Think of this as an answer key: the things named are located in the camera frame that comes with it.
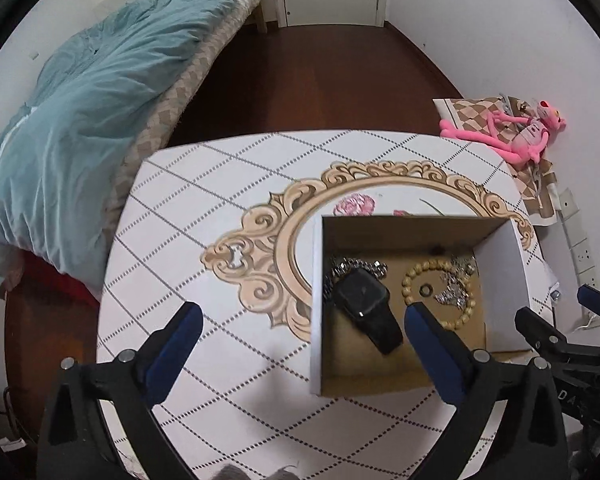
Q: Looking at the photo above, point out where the wooden bead bracelet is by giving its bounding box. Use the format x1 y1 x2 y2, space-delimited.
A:
401 258 481 331

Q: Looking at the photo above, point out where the silver sparkly pendant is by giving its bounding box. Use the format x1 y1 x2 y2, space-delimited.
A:
433 272 469 307

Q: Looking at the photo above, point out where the dark red bed base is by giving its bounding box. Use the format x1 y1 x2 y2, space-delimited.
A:
4 252 102 308

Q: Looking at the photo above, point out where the teal quilted blanket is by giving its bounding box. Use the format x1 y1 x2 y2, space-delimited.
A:
0 0 264 302

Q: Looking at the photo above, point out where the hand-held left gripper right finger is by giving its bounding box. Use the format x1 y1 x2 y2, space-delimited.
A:
404 301 571 480

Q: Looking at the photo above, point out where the brown checkered folded cloth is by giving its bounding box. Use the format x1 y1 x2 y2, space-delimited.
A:
432 94 561 229

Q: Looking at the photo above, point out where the pink plush toy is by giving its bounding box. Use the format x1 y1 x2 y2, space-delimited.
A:
440 100 562 165

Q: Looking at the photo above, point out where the black smartwatch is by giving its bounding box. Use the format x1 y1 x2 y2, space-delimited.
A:
332 267 405 355

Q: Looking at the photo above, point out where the checkered bed mattress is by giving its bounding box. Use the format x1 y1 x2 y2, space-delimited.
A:
105 0 269 223

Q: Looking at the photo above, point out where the white wall socket strip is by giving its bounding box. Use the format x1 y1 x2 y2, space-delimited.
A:
555 187 597 286

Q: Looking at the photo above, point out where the cardboard box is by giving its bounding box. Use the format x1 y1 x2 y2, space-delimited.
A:
309 214 537 399

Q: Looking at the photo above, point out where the thick silver chain bracelet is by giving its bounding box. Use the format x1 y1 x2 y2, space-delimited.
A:
327 256 387 306

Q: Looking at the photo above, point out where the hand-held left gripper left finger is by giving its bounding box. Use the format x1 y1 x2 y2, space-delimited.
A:
37 301 204 480

